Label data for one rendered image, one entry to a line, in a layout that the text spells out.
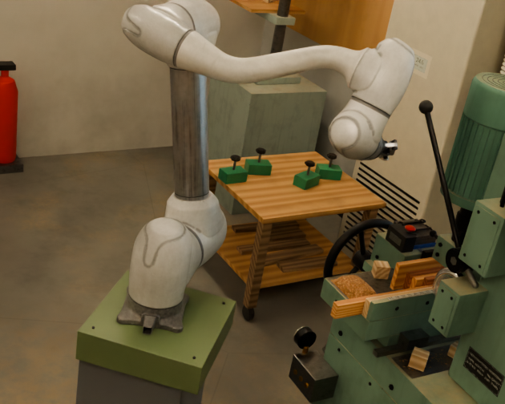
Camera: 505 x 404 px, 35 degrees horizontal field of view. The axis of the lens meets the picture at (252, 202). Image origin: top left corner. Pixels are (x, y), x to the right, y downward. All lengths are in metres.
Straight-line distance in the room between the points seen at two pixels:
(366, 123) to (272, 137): 2.47
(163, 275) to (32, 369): 1.14
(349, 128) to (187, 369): 0.77
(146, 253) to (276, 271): 1.51
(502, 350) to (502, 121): 0.53
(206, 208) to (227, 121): 2.09
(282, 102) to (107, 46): 1.11
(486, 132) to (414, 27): 1.74
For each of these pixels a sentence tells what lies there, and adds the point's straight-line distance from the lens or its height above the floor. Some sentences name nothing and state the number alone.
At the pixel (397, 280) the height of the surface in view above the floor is 0.93.
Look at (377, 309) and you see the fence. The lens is 2.00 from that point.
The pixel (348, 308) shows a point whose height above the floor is 0.93.
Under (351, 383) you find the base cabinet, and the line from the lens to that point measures 2.24.
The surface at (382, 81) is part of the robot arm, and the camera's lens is 1.82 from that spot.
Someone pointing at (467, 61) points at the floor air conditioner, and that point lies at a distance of 3.42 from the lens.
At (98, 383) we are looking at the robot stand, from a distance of 2.29.
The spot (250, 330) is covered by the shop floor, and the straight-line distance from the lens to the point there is 3.45.
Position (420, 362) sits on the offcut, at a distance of 2.07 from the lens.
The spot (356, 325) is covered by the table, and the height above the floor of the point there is 0.86.
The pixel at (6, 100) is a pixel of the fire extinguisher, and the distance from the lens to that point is 4.42.
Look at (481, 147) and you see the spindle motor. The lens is 1.96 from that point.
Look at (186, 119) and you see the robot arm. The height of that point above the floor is 1.21.
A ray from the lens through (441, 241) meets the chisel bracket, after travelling 2.14.
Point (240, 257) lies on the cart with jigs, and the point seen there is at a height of 0.18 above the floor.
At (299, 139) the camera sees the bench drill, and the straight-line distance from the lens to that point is 4.36.
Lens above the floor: 1.98
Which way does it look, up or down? 26 degrees down
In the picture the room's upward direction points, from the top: 10 degrees clockwise
